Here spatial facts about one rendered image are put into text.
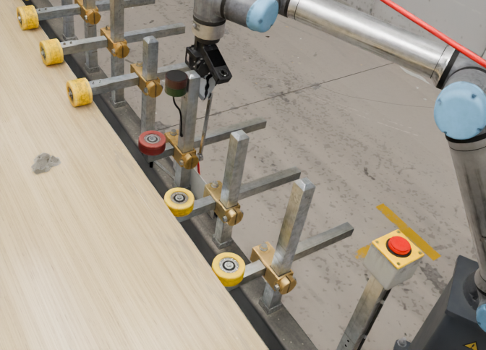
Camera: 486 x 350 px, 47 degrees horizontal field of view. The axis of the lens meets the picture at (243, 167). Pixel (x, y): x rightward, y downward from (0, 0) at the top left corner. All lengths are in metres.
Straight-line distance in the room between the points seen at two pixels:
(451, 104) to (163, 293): 0.77
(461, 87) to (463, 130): 0.10
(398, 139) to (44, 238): 2.51
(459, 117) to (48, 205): 1.00
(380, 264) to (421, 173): 2.28
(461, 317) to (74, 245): 1.16
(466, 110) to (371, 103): 2.45
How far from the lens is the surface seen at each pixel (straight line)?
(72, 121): 1.75
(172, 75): 1.52
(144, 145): 1.65
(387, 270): 1.06
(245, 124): 1.84
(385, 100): 3.84
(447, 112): 1.34
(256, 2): 1.45
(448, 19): 4.22
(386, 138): 3.49
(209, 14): 1.52
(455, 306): 1.90
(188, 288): 1.31
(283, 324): 1.54
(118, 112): 2.11
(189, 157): 1.67
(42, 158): 1.59
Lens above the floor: 1.96
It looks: 41 degrees down
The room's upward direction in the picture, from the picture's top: 11 degrees clockwise
